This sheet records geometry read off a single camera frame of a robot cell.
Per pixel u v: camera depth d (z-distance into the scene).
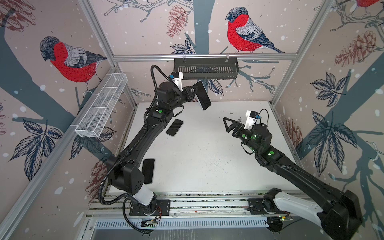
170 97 0.55
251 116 0.65
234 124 0.64
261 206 0.73
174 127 1.04
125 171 0.42
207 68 1.07
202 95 0.76
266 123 0.59
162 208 0.73
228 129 0.66
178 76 0.65
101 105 0.79
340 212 0.38
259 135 0.54
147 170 0.86
